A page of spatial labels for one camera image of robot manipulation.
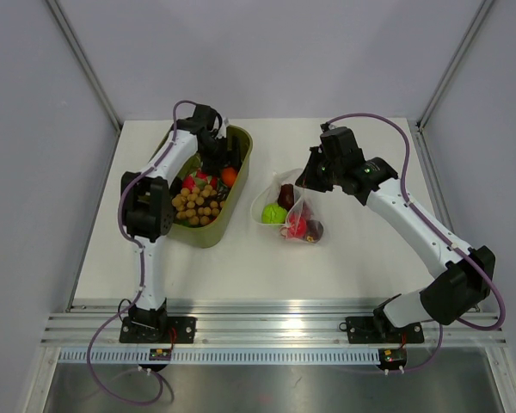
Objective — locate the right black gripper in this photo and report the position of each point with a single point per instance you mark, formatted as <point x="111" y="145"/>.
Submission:
<point x="308" y="179"/>

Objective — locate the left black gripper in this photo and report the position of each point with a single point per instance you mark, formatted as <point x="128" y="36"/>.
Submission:
<point x="231" y="157"/>

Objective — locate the orange fruit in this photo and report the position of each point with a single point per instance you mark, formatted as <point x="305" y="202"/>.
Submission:
<point x="228" y="176"/>

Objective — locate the clear zip top bag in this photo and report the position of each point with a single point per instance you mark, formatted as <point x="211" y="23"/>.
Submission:
<point x="270" y="195"/>

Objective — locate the red apple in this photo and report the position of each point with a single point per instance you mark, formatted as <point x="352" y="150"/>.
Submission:
<point x="296" y="227"/>

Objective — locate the dark purple mangosteen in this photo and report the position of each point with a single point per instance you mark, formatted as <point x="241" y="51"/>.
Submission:
<point x="314" y="231"/>

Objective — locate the olive green plastic bin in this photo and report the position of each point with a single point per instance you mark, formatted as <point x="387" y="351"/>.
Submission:
<point x="205" y="237"/>

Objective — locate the red grape bunch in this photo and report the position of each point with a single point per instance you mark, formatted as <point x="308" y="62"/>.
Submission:
<point x="306" y="211"/>

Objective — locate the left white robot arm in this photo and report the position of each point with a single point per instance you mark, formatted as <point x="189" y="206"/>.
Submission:
<point x="146" y="213"/>

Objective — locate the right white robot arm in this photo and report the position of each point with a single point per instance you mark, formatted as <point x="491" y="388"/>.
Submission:
<point x="461" y="274"/>

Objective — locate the pink dragon fruit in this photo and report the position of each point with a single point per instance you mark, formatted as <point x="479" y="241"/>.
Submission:
<point x="199" y="179"/>

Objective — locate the tan longan bunch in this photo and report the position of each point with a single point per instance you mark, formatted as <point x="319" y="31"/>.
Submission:
<point x="195" y="207"/>

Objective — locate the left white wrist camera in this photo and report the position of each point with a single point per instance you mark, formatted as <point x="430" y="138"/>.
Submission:
<point x="223" y="123"/>

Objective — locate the aluminium mounting rail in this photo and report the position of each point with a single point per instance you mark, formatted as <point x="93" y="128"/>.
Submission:
<point x="292" y="323"/>

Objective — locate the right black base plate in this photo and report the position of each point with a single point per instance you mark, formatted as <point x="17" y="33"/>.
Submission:
<point x="362" y="330"/>

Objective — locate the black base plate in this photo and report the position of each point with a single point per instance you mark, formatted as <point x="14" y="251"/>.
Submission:
<point x="177" y="330"/>
<point x="362" y="330"/>

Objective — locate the left aluminium frame post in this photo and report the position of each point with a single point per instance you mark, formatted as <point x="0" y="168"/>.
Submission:
<point x="68" y="31"/>

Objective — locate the aluminium frame post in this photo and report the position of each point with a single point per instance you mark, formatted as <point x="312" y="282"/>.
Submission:
<point x="68" y="31"/>
<point x="465" y="44"/>

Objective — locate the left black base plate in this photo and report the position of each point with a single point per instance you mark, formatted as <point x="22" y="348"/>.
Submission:
<point x="177" y="330"/>

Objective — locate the white slotted cable duct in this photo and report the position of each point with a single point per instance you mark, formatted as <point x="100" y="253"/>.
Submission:
<point x="223" y="356"/>

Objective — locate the right aluminium frame post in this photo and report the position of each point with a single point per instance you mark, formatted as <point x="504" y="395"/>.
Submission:
<point x="465" y="44"/>

